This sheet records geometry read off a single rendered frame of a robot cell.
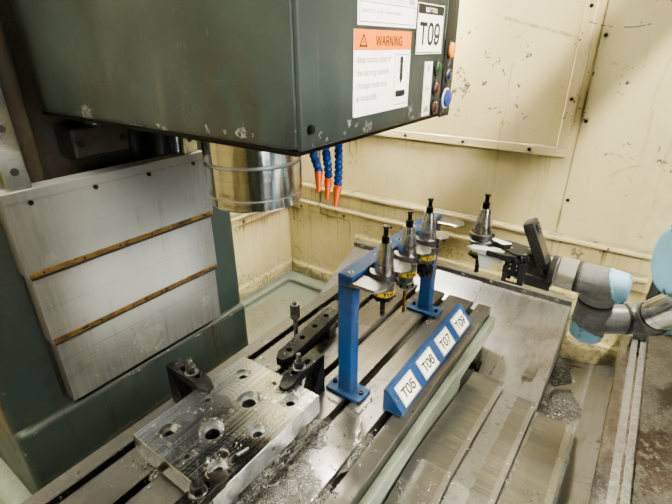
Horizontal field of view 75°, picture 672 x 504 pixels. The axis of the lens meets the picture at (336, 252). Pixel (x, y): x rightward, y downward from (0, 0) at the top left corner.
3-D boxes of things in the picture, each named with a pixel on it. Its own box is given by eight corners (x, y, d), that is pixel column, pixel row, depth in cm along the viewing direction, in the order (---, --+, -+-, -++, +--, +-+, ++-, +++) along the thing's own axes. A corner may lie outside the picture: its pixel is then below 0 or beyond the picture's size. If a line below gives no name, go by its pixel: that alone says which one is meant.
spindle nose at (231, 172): (258, 180, 86) (253, 117, 81) (321, 195, 77) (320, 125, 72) (189, 201, 74) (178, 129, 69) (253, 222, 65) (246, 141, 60)
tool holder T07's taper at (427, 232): (424, 232, 114) (426, 207, 111) (439, 236, 111) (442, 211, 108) (415, 237, 111) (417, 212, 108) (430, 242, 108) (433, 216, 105)
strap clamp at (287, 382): (325, 390, 107) (324, 339, 101) (289, 424, 98) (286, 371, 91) (314, 384, 109) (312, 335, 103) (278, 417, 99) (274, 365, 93)
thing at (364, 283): (391, 286, 91) (392, 283, 91) (379, 297, 87) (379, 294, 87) (363, 277, 95) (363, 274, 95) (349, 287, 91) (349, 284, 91)
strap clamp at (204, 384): (221, 417, 100) (213, 364, 93) (209, 426, 97) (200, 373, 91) (184, 393, 106) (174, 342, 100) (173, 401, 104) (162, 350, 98)
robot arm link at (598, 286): (621, 315, 97) (633, 283, 93) (568, 299, 103) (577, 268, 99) (625, 299, 103) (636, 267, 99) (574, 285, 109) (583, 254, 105)
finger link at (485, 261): (463, 267, 114) (500, 274, 111) (466, 246, 111) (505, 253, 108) (464, 262, 116) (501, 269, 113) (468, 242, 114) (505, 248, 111)
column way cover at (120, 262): (227, 315, 137) (206, 150, 116) (72, 407, 102) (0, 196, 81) (216, 310, 140) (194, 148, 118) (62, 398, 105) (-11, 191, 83)
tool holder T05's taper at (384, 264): (381, 263, 97) (382, 235, 95) (398, 269, 95) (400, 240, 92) (370, 270, 94) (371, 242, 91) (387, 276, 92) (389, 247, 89)
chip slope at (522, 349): (556, 360, 160) (572, 299, 149) (499, 510, 108) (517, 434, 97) (353, 290, 207) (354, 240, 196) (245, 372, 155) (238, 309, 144)
